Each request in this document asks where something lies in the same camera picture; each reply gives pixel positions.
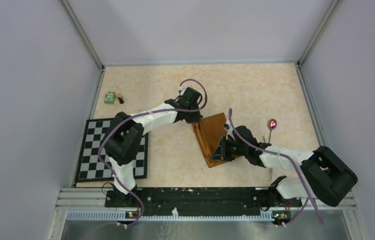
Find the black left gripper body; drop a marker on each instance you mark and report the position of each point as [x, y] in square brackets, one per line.
[193, 116]

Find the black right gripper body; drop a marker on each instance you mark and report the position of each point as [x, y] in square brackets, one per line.
[230, 148]

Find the brown satin napkin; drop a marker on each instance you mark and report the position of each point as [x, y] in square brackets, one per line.
[208, 132]

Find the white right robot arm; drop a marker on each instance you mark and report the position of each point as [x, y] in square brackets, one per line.
[319, 173]

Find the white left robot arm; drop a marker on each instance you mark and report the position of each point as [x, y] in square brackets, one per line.
[122, 140]

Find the iridescent rainbow spoon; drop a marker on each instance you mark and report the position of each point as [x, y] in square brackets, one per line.
[272, 124]

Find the small wooden black-tipped piece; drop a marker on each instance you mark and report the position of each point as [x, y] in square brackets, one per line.
[120, 99]

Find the green toy block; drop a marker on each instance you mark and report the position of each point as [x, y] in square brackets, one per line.
[110, 98]

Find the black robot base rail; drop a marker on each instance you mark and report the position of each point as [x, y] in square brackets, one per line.
[201, 201]

